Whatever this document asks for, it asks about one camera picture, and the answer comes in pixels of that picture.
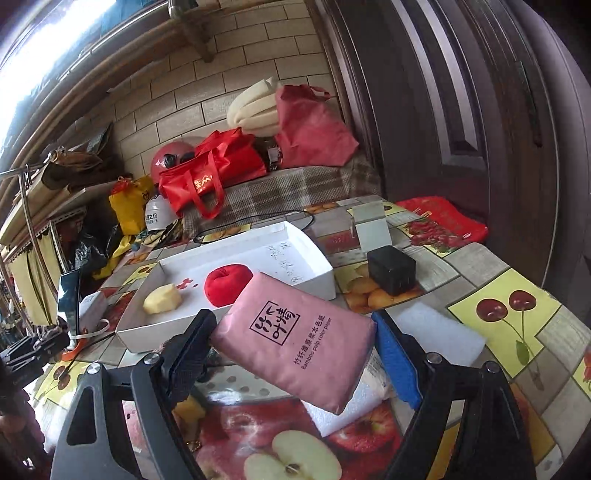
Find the red plush apple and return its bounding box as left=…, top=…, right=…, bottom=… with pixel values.
left=204, top=264, right=254, bottom=306

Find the metal shelf rack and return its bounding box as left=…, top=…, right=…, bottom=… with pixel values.
left=0, top=157, right=118, bottom=333

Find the orange cable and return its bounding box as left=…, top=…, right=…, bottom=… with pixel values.
left=60, top=332, right=93, bottom=365

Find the red printed cushion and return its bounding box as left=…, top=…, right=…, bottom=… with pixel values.
left=394, top=196, right=489, bottom=258

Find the white power bank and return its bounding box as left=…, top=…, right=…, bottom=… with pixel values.
left=76, top=292, right=108, bottom=333

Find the white foam sheet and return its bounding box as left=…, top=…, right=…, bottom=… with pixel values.
left=383, top=302, right=486, bottom=370
left=302, top=364, right=393, bottom=438

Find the white cardboard tray box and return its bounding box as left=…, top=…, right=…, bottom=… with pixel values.
left=115, top=220, right=335, bottom=354

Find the red cloth bag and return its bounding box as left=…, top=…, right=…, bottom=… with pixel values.
left=274, top=84, right=360, bottom=170

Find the fruit print tablecloth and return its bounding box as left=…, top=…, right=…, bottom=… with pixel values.
left=28, top=196, right=591, bottom=480

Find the pink helmet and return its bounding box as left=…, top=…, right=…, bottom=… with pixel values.
left=150, top=142, right=197, bottom=185

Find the dark wooden door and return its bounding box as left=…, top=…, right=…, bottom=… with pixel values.
left=307, top=0, right=591, bottom=301

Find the yellow plastic bag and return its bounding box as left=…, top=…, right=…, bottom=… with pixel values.
left=109, top=175, right=155, bottom=235

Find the red tote bag with handles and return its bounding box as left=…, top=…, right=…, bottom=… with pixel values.
left=158, top=129, right=269, bottom=220

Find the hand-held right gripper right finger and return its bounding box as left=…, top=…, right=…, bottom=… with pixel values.
left=372, top=310, right=539, bottom=480

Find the pink tissue pack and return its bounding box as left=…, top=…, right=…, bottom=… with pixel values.
left=210, top=272, right=377, bottom=415

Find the cream rolled foam bundle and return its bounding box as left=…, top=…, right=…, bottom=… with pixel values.
left=226, top=76, right=280, bottom=138

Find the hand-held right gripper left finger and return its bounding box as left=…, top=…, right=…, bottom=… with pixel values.
left=50, top=308, right=218, bottom=480

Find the white helmet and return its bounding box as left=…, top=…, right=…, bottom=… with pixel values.
left=144, top=194, right=178, bottom=232

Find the small yellow foam piece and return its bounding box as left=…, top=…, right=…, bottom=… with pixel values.
left=143, top=284, right=184, bottom=315

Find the black charger box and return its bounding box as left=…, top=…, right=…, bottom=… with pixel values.
left=367, top=246, right=417, bottom=296

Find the plaid blanket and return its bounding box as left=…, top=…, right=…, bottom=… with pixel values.
left=182, top=154, right=384, bottom=241

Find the brown bag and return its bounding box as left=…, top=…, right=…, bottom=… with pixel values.
left=44, top=147, right=116, bottom=190

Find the smartphone on stand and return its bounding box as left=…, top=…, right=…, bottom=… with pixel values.
left=56, top=271, right=81, bottom=333

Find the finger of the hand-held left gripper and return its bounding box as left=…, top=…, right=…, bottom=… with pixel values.
left=0, top=330, right=70, bottom=384

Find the black plastic bag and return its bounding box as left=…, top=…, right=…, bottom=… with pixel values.
left=76, top=226, right=123, bottom=278

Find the small white card box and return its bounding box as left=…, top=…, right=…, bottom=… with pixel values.
left=347, top=200, right=392, bottom=253

